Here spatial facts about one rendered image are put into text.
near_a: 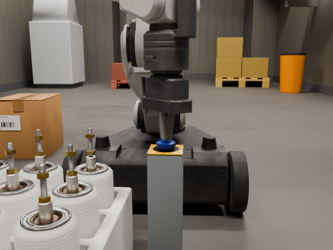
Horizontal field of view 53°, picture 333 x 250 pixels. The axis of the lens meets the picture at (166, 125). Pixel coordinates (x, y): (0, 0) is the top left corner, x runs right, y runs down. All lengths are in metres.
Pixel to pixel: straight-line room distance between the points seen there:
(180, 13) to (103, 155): 0.59
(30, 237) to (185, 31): 0.41
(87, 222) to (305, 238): 0.64
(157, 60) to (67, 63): 5.20
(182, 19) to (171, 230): 0.41
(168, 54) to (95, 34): 7.21
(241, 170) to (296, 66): 4.18
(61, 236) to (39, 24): 5.52
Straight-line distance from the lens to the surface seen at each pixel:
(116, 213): 0.72
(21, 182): 0.73
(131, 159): 1.04
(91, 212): 0.65
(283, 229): 1.08
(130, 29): 1.01
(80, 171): 0.76
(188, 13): 0.61
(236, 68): 5.97
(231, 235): 1.01
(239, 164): 1.05
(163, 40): 0.61
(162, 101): 0.63
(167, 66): 0.61
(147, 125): 1.23
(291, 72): 5.15
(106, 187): 0.75
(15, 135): 1.80
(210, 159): 1.03
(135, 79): 1.05
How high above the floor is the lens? 0.50
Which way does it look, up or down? 11 degrees down
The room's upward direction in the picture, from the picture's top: straight up
